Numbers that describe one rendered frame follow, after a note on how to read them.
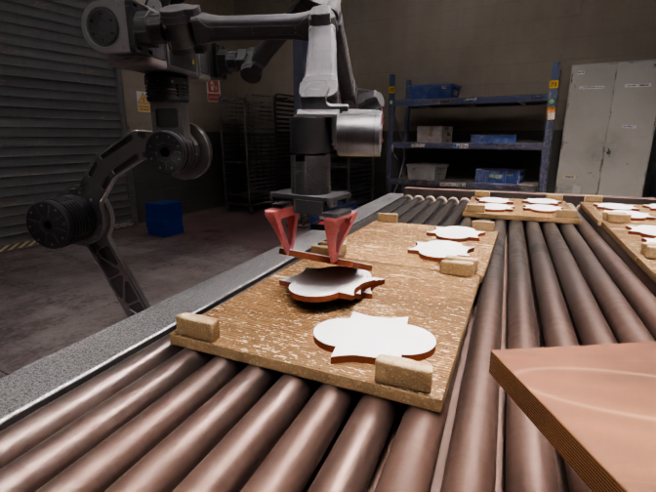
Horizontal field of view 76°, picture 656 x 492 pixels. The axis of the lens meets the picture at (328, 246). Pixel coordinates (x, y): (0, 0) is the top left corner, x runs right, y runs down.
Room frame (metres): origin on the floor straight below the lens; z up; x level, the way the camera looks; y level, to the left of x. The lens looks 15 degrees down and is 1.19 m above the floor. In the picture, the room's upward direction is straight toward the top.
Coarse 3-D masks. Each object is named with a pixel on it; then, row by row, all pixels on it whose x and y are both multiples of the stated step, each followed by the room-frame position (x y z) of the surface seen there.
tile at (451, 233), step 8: (432, 232) 1.05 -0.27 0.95; (440, 232) 1.05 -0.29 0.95; (448, 232) 1.05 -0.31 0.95; (456, 232) 1.05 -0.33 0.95; (464, 232) 1.05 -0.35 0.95; (472, 232) 1.05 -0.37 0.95; (480, 232) 1.05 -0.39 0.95; (448, 240) 0.99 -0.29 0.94; (456, 240) 0.99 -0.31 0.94; (464, 240) 0.99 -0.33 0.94; (472, 240) 1.00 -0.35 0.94
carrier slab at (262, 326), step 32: (256, 288) 0.67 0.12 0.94; (288, 288) 0.67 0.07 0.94; (384, 288) 0.67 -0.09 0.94; (416, 288) 0.67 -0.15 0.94; (448, 288) 0.67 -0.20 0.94; (224, 320) 0.54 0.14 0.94; (256, 320) 0.54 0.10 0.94; (288, 320) 0.54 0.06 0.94; (320, 320) 0.54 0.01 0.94; (416, 320) 0.54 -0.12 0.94; (448, 320) 0.54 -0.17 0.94; (224, 352) 0.47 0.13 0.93; (256, 352) 0.45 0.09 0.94; (288, 352) 0.45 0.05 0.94; (320, 352) 0.45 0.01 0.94; (448, 352) 0.45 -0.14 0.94; (352, 384) 0.40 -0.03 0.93; (448, 384) 0.40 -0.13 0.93
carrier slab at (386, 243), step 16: (384, 224) 1.21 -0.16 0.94; (400, 224) 1.21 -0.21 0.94; (352, 240) 1.01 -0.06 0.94; (368, 240) 1.01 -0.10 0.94; (384, 240) 1.01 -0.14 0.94; (400, 240) 1.01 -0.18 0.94; (416, 240) 1.01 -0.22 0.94; (480, 240) 1.01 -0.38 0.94; (496, 240) 1.04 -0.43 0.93; (352, 256) 0.87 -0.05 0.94; (368, 256) 0.87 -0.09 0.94; (384, 256) 0.87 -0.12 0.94; (400, 256) 0.87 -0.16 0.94; (416, 256) 0.87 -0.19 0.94; (480, 256) 0.87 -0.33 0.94; (480, 272) 0.75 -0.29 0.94
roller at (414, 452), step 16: (464, 336) 0.56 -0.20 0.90; (448, 400) 0.40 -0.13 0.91; (416, 416) 0.36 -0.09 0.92; (432, 416) 0.36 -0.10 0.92; (400, 432) 0.34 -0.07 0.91; (416, 432) 0.33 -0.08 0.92; (432, 432) 0.34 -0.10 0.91; (400, 448) 0.32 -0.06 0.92; (416, 448) 0.31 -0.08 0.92; (432, 448) 0.32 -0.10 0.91; (400, 464) 0.30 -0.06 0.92; (416, 464) 0.30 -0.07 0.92; (432, 464) 0.31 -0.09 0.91; (384, 480) 0.28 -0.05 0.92; (400, 480) 0.28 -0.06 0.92; (416, 480) 0.28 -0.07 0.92
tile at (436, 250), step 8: (432, 240) 0.96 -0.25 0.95; (440, 240) 0.96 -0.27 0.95; (416, 248) 0.89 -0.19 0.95; (424, 248) 0.89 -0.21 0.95; (432, 248) 0.89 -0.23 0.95; (440, 248) 0.89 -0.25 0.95; (448, 248) 0.89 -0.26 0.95; (456, 248) 0.89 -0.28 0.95; (464, 248) 0.89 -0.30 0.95; (472, 248) 0.90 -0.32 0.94; (424, 256) 0.84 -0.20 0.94; (432, 256) 0.83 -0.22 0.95; (440, 256) 0.83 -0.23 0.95; (464, 256) 0.84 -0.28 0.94
